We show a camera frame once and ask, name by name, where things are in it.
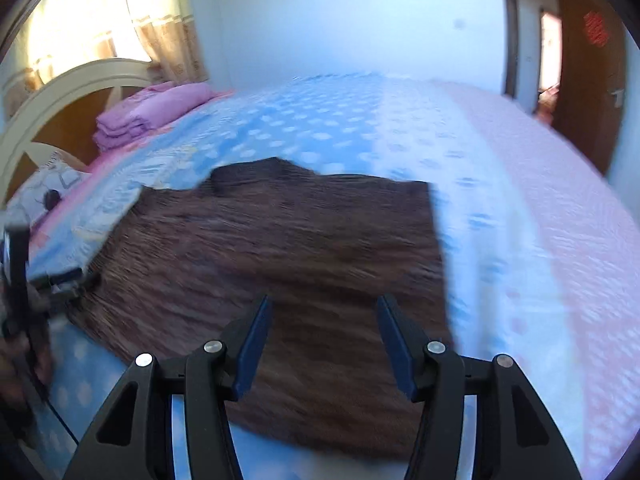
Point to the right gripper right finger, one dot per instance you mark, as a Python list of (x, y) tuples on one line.
[(514, 435)]

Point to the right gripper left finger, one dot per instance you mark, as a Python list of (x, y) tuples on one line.
[(130, 437)]

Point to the brown knit sweater sun motifs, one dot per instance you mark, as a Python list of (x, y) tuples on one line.
[(181, 265)]

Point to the person's left hand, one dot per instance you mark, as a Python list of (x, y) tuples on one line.
[(14, 378)]

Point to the grey patterned pillow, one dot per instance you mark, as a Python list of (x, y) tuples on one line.
[(27, 204)]

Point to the blue pink patterned bedspread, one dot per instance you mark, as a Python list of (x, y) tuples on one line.
[(542, 259)]

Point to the cream wooden headboard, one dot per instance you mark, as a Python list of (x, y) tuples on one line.
[(60, 118)]

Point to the folded purple blanket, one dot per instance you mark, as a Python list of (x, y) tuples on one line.
[(148, 110)]

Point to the beige patterned curtain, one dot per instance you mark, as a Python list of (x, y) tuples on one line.
[(56, 36)]

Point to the brown wooden door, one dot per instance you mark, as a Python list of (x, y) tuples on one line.
[(584, 112)]

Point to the red double happiness decal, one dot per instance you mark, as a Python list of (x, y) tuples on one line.
[(595, 29)]

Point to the silver door handle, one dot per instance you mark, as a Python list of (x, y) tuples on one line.
[(618, 97)]

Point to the dark wooden door frame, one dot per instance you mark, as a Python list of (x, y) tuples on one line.
[(512, 38)]

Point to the white wall switch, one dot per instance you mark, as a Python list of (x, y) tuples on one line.
[(459, 24)]

